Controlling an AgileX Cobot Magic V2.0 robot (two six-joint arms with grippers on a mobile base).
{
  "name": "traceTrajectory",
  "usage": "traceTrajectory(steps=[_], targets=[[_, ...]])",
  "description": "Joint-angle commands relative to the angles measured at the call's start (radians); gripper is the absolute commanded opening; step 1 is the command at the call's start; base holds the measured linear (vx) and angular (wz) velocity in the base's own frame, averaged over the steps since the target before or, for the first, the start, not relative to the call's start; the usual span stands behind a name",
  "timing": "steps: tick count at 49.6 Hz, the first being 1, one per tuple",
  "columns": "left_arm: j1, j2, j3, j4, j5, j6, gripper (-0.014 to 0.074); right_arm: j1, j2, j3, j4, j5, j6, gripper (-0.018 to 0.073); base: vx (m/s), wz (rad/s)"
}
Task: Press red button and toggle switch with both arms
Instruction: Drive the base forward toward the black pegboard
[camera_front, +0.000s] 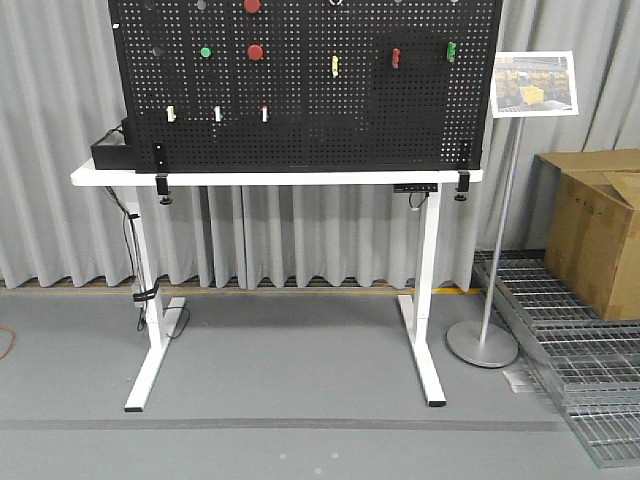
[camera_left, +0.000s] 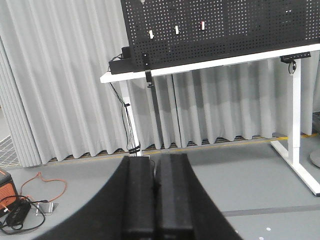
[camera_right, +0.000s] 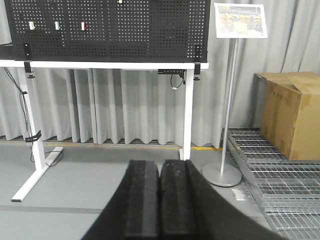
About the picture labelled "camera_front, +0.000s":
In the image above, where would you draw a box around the red handle clamp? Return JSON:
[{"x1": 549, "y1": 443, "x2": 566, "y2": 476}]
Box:
[{"x1": 391, "y1": 47, "x2": 402, "y2": 69}]

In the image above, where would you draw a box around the silver sign stand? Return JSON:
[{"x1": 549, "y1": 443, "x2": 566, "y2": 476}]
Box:
[{"x1": 446, "y1": 51, "x2": 579, "y2": 369}]

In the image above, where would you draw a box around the brown cardboard box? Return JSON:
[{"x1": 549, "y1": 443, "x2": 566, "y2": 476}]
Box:
[{"x1": 537, "y1": 148, "x2": 639, "y2": 321}]

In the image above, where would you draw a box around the desk height control panel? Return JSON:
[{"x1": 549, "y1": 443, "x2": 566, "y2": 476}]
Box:
[{"x1": 393, "y1": 183, "x2": 438, "y2": 194}]

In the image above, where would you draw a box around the right black desk clamp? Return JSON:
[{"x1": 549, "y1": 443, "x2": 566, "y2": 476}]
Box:
[{"x1": 454, "y1": 140, "x2": 473, "y2": 202}]

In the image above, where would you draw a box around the upper red push button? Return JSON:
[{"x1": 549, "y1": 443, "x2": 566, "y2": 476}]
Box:
[{"x1": 243, "y1": 0, "x2": 261, "y2": 14}]

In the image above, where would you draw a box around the green handle clamp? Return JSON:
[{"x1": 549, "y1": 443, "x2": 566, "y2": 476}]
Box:
[{"x1": 446, "y1": 41, "x2": 457, "y2": 63}]

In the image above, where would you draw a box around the black box on desk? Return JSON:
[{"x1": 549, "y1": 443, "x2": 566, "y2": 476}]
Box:
[{"x1": 90, "y1": 117, "x2": 137, "y2": 170}]

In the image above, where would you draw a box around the orange floor cable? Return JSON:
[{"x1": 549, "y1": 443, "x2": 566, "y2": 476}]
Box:
[{"x1": 0, "y1": 323, "x2": 17, "y2": 360}]

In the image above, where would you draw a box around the black desk clamp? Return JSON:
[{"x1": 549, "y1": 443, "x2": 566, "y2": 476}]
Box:
[
  {"x1": 454, "y1": 140, "x2": 473, "y2": 202},
  {"x1": 153, "y1": 142, "x2": 173, "y2": 206}
]

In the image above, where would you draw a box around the lower red push button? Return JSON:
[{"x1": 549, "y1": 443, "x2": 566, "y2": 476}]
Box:
[{"x1": 247, "y1": 44, "x2": 265, "y2": 61}]

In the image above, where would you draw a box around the white yellow rocker switch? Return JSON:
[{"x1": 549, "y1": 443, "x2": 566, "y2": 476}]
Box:
[{"x1": 166, "y1": 105, "x2": 177, "y2": 123}]

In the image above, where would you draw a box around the black perforated pegboard panel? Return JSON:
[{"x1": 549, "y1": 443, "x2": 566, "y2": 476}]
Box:
[{"x1": 108, "y1": 1, "x2": 503, "y2": 173}]

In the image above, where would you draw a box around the metal floor grating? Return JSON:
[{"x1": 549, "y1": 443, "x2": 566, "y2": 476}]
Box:
[{"x1": 494, "y1": 250, "x2": 639, "y2": 468}]

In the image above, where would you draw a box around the white standing desk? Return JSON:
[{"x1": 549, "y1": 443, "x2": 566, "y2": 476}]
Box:
[{"x1": 70, "y1": 157, "x2": 485, "y2": 413}]

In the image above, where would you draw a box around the left black desk clamp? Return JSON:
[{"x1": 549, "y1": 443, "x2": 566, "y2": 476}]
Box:
[{"x1": 153, "y1": 142, "x2": 173, "y2": 206}]

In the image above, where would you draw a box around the yellow toggle switch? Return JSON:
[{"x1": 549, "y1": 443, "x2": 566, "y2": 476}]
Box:
[{"x1": 331, "y1": 55, "x2": 340, "y2": 78}]

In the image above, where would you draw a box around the black desk cable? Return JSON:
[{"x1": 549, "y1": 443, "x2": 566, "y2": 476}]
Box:
[{"x1": 103, "y1": 185, "x2": 192, "y2": 340}]

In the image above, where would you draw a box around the red push button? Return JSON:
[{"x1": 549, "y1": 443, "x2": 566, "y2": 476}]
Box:
[
  {"x1": 247, "y1": 44, "x2": 265, "y2": 61},
  {"x1": 243, "y1": 0, "x2": 261, "y2": 14}
]

